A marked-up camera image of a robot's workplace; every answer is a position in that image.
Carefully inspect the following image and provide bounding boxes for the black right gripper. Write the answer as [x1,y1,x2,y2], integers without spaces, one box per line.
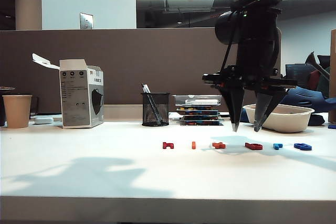
[202,48,298,133]

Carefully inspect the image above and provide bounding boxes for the red letter b magnet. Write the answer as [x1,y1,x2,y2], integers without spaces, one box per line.
[245,142,264,151]

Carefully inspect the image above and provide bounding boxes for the dark blue letter g magnet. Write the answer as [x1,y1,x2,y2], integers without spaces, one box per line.
[293,142,313,151]

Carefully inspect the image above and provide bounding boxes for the clear tray of letter magnets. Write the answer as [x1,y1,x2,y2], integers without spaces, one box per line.
[177,110,220,116]
[179,120,221,127]
[175,105,221,112]
[180,115,224,121]

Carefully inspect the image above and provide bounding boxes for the beige oval paper tray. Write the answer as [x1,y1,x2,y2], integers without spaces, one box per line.
[241,103,315,133]

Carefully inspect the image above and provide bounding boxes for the white flat box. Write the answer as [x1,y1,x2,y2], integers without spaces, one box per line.
[185,99,219,105]

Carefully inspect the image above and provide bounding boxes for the computer monitor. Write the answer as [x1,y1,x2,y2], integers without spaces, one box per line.
[285,63,317,88]

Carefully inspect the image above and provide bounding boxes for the dark red jacket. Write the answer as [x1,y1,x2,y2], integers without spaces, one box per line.
[307,70,322,91]

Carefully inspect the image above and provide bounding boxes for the dark grey watering can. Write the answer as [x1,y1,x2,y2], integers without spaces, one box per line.
[306,50,331,80]

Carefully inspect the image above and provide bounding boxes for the brown cardboard box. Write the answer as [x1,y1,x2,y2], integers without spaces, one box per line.
[329,28,336,124]

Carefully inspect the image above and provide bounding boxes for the black mesh pen holder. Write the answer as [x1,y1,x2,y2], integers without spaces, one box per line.
[141,92,171,127]

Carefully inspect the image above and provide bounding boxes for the black white pen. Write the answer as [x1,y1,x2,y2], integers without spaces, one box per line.
[141,83,163,125]

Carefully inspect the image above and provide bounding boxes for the brown desk partition panel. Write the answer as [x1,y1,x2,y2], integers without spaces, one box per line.
[0,26,282,116]

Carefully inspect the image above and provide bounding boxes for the white grey mask box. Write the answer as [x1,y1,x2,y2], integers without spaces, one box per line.
[31,53,105,129]

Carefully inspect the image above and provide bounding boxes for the white oval earbud case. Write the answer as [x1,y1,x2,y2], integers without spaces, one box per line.
[34,116,55,125]

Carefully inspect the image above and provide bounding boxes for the brown paper cup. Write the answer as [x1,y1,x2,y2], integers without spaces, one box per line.
[2,94,33,129]

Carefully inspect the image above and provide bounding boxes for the beige building column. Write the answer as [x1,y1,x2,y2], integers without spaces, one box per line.
[15,0,43,31]

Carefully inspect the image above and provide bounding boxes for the thin black cable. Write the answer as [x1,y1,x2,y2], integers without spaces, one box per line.
[220,0,246,73]

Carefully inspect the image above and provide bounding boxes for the thick black cable loop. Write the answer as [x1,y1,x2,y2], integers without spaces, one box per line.
[271,24,282,72]

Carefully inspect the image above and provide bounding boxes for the metal wall plate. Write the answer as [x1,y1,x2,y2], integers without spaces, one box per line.
[79,12,94,30]

